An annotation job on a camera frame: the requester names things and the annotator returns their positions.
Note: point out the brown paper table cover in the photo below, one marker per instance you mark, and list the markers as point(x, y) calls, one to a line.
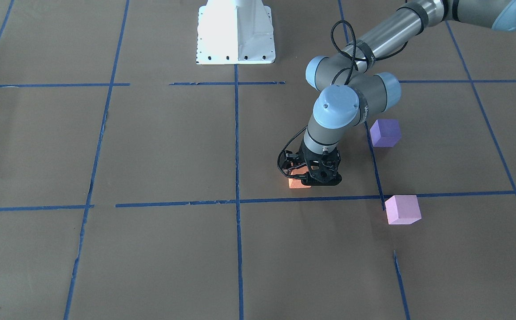
point(138, 185)

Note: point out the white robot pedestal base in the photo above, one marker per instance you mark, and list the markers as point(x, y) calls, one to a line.
point(235, 32)

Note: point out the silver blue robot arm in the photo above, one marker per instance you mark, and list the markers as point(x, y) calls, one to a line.
point(348, 96)

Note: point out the pink foam cube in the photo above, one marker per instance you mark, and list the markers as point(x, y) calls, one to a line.
point(402, 210)

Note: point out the purple foam cube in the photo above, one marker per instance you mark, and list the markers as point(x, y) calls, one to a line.
point(385, 133)

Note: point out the orange foam cube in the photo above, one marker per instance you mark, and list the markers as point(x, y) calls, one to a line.
point(294, 183)

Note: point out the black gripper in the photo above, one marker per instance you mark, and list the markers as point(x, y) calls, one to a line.
point(291, 162)

